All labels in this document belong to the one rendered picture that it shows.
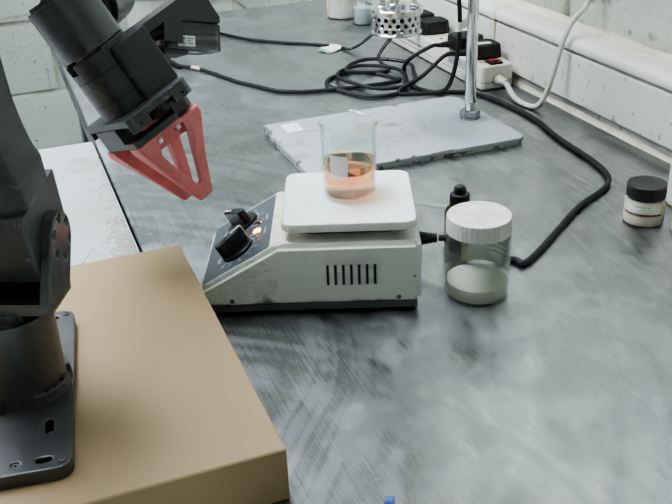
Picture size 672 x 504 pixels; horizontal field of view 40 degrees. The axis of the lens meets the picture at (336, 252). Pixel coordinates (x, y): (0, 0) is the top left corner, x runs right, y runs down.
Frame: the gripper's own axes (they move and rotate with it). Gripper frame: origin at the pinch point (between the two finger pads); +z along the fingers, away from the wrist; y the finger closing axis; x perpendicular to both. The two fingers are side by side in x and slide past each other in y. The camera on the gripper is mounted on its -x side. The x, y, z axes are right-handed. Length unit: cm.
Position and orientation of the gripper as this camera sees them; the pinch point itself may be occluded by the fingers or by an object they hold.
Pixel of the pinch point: (193, 188)
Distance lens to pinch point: 83.4
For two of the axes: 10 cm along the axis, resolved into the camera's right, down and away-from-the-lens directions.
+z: 5.1, 7.7, 3.9
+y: -5.6, -0.5, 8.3
